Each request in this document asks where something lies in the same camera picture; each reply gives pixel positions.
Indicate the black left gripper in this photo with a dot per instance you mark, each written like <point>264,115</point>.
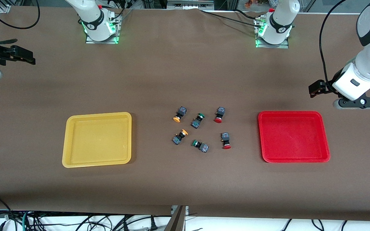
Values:
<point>323,87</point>

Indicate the red push button switch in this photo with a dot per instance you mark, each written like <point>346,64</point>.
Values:
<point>225,138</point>
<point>220,113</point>

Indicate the yellow push button switch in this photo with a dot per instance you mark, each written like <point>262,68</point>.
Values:
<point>178,138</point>
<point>180,113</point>

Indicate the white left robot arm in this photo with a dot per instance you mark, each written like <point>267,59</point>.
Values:
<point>369,61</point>

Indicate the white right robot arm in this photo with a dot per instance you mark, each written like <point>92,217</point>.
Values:
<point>92,19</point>

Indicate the aluminium corner profile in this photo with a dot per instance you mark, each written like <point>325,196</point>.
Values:
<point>5,7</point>

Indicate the red plastic tray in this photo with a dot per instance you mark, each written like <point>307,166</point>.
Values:
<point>292,136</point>

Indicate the yellow plastic tray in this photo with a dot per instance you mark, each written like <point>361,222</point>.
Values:
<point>98,141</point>

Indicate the brown table cover sheet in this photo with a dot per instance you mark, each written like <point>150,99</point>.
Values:
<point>185,77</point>

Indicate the brown table support beam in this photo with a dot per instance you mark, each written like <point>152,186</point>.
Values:
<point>177,222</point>

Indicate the black power plug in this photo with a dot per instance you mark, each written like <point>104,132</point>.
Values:
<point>153,225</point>

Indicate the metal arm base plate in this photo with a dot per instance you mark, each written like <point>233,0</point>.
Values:
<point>281,47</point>
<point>103,41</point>

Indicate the green push button switch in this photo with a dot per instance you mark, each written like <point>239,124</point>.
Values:
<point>202,147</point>
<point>197,122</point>

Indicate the aluminium frame rail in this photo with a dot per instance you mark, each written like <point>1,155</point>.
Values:
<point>189,4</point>

